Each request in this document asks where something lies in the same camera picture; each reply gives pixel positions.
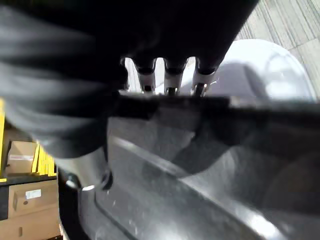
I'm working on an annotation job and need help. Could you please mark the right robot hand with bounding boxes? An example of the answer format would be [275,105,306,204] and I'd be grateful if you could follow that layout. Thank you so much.
[0,0,261,192]

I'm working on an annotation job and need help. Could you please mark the small cardboard box red label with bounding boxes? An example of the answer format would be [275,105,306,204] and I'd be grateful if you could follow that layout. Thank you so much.
[4,140,39,175]

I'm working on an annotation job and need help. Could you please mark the cardboard box white label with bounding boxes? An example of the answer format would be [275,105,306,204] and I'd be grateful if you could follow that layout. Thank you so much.
[8,179,60,219]

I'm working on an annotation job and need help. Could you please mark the plain cardboard box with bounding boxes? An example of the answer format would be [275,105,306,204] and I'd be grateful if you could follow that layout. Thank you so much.
[0,212,62,240]

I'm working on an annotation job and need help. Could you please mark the yellow shelf frame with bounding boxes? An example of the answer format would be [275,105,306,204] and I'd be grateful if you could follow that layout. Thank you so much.
[0,98,58,183]

